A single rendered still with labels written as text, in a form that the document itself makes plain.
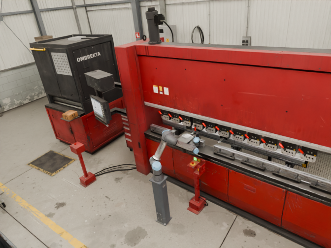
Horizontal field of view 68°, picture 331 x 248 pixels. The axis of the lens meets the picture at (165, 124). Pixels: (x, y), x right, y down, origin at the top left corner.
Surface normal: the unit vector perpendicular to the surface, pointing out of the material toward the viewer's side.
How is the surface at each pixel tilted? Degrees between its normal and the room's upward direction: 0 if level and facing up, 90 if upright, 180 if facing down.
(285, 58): 90
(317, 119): 90
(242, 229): 0
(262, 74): 90
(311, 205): 90
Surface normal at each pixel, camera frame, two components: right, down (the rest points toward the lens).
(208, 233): -0.09, -0.88
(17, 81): 0.81, 0.20
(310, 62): -0.64, 0.41
